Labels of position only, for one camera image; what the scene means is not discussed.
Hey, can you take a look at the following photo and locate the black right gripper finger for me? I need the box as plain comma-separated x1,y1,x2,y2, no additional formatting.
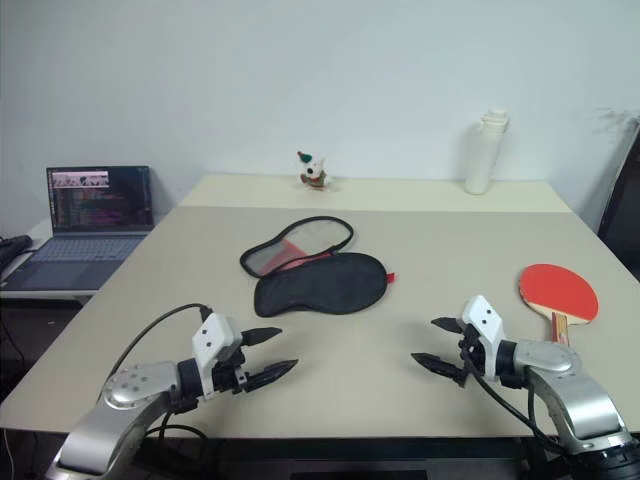
430,315,467,335
410,352,464,382

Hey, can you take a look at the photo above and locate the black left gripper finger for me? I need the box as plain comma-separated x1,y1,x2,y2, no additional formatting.
242,326,285,348
244,357,300,394

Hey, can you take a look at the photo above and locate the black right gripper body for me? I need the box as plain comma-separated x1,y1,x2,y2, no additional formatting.
456,324,489,390

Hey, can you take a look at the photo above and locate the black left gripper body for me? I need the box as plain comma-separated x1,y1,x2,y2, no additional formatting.
210,344,252,399

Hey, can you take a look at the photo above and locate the red black oven mitt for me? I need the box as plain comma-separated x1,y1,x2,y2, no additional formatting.
239,215,391,319

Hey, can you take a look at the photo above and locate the red table tennis paddle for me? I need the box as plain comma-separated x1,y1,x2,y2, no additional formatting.
517,262,601,347

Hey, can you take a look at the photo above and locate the black table underframe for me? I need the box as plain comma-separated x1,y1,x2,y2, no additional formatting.
143,437,564,480

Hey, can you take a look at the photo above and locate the white water bottle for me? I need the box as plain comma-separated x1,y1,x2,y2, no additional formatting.
463,106,512,196

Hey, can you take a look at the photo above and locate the small snowman figurine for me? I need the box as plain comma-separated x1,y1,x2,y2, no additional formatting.
295,149,334,193

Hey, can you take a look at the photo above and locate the grey open laptop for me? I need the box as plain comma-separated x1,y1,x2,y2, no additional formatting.
0,165,156,292

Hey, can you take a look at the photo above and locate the white side table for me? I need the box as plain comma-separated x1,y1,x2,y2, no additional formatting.
0,219,101,306

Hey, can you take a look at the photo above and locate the black office chair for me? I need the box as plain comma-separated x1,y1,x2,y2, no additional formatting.
596,117,640,282

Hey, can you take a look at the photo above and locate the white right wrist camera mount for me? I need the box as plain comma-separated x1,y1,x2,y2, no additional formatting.
460,294,507,381

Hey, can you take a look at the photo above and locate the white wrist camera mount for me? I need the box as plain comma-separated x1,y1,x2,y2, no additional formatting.
460,294,507,381
192,313,244,401

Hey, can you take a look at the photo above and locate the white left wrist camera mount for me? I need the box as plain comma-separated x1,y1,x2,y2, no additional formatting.
192,313,244,401

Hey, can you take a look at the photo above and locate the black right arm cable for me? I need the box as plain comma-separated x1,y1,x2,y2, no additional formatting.
462,344,571,454

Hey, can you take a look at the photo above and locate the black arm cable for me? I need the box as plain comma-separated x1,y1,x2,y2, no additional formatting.
102,302,216,451
462,344,571,454

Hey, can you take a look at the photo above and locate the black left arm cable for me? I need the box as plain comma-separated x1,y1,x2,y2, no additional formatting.
102,302,216,451

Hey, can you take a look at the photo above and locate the thin black floor cable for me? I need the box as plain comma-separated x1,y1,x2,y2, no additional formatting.
0,312,27,401

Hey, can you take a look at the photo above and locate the black device with cables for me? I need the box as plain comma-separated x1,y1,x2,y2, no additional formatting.
0,234,36,281

